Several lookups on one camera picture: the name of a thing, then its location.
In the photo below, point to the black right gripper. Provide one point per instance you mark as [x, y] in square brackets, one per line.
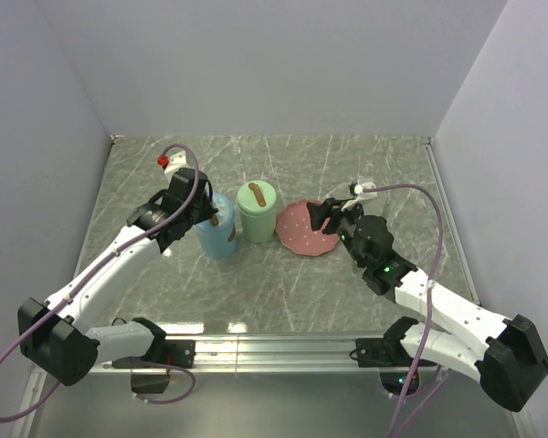
[324, 210]

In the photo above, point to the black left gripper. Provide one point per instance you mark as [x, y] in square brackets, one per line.
[208, 209]

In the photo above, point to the blue lid with brown handle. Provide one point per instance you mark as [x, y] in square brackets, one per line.
[223, 212]

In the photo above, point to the green lid with brown handle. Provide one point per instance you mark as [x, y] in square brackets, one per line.
[257, 198]

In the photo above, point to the metal tongs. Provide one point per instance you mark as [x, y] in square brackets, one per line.
[387, 210]

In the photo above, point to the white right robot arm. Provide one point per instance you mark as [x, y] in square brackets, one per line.
[506, 356]

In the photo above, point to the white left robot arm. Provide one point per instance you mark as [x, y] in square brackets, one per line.
[100, 283]

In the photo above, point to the pink scalloped plate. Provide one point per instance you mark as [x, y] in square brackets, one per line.
[294, 231]

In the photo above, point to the green plastic container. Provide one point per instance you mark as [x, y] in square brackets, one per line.
[258, 227]

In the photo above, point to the blue plastic container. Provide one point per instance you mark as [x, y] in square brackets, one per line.
[217, 236]

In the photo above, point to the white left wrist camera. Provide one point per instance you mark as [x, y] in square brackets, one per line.
[172, 163]

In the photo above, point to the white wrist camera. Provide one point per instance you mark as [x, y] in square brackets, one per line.
[361, 190]
[172, 163]

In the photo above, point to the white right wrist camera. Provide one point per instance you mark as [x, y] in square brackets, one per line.
[361, 190]

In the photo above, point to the aluminium left side rail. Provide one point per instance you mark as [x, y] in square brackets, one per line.
[82, 250]

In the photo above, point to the aluminium rail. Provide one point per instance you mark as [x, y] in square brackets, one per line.
[82, 250]
[474, 297]
[392, 350]

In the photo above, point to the aluminium right side rail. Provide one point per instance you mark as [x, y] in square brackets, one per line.
[474, 297]

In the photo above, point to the aluminium front rail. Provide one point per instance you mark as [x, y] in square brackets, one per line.
[392, 350]

